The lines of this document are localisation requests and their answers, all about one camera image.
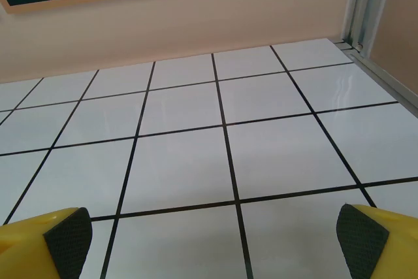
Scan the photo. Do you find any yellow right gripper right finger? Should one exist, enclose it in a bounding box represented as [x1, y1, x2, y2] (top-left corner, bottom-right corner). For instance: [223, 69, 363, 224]
[336, 203, 418, 279]

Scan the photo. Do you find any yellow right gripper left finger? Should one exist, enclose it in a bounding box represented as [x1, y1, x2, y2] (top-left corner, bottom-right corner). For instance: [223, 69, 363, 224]
[0, 206, 93, 279]

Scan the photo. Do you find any aluminium side rail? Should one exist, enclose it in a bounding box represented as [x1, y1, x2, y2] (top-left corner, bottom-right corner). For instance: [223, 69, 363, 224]
[333, 39, 418, 114]

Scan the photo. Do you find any aluminium corner post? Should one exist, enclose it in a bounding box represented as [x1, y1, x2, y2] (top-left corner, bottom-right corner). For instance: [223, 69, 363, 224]
[342, 0, 398, 52]

